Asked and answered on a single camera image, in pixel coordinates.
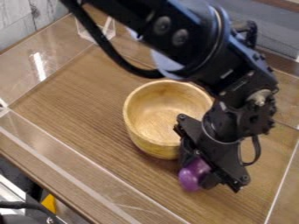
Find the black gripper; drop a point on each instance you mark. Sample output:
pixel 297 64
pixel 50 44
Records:
pixel 241 114

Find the clear acrylic front wall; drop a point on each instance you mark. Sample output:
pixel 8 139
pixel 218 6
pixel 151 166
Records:
pixel 88 188

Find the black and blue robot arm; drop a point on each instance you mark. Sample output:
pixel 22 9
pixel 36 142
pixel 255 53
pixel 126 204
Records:
pixel 203 49

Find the yellow and black equipment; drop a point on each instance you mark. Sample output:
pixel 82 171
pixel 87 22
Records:
pixel 56 207

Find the clear acrylic corner bracket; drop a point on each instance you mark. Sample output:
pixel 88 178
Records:
pixel 104 27

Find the purple toy eggplant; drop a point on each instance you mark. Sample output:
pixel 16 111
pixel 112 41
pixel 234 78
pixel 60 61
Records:
pixel 193 174

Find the brown wooden bowl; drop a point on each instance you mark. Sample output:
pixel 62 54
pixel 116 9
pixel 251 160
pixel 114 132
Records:
pixel 150 112

